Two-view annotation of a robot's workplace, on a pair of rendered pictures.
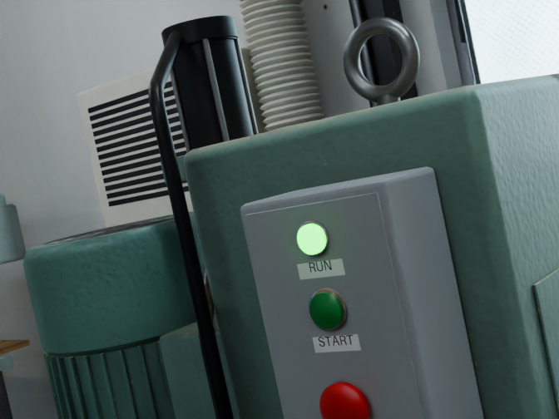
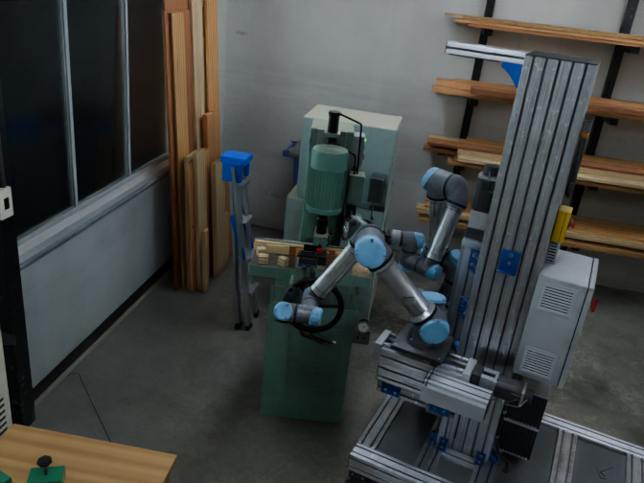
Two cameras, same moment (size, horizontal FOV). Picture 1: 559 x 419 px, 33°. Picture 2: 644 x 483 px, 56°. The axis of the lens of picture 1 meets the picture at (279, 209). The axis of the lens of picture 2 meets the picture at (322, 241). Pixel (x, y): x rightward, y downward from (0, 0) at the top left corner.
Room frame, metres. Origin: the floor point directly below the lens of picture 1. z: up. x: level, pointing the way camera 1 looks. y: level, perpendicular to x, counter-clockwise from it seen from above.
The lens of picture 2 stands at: (2.48, 2.41, 2.20)
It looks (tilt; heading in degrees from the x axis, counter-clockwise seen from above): 23 degrees down; 234
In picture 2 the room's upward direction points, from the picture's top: 7 degrees clockwise
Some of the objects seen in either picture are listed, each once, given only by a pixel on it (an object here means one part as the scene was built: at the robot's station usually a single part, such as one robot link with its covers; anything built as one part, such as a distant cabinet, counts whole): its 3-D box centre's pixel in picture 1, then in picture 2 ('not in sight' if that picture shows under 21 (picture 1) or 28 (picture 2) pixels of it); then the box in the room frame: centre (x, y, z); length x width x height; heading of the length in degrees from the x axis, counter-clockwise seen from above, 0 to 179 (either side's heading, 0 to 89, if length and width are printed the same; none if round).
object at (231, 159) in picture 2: not in sight; (241, 241); (0.79, -0.80, 0.58); 0.27 x 0.25 x 1.16; 136
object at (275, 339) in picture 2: not in sight; (309, 335); (0.77, 0.04, 0.36); 0.58 x 0.45 x 0.71; 54
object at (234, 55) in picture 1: (224, 127); (333, 128); (0.76, 0.03, 1.54); 0.08 x 0.08 x 0.17; 54
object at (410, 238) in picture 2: not in sight; (411, 240); (0.60, 0.54, 1.13); 0.11 x 0.08 x 0.09; 144
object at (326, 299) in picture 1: (325, 310); not in sight; (0.51, -0.01, 1.42); 0.02 x 0.01 x 0.02; 54
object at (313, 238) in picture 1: (311, 239); not in sight; (0.51, -0.01, 1.46); 0.02 x 0.01 x 0.02; 54
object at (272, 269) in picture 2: not in sight; (310, 271); (0.93, 0.21, 0.87); 0.61 x 0.30 x 0.06; 144
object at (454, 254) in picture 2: not in sight; (458, 265); (0.34, 0.62, 0.98); 0.13 x 0.12 x 0.14; 99
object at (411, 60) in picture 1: (381, 63); not in sight; (0.67, -0.09, 1.55); 0.06 x 0.02 x 0.06; 54
